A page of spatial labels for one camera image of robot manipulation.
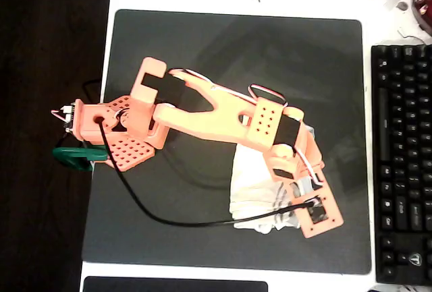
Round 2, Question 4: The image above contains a white striped towel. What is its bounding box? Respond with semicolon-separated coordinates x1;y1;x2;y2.
229;125;322;235

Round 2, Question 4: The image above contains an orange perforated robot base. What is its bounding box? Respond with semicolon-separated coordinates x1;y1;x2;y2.
72;94;169;173

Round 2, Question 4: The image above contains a black keyboard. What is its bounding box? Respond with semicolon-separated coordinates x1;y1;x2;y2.
371;44;432;286

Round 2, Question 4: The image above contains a black desk mat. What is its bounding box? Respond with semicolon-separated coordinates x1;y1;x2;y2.
82;9;372;275

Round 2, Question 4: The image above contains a dark red round bowl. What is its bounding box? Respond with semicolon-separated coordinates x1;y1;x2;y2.
410;0;432;34

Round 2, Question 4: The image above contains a flat black pad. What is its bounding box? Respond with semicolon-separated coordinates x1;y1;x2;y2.
82;275;269;292

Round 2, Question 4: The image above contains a green table clamp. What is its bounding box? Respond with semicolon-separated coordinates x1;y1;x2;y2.
52;145;109;173

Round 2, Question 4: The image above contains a motor controller board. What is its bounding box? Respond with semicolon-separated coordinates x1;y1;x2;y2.
50;103;76;135

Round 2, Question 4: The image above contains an orange camera mount plate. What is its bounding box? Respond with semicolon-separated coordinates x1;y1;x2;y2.
289;179;345;240

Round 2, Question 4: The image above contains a black camera cable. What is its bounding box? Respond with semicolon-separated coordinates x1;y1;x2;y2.
97;117;321;228

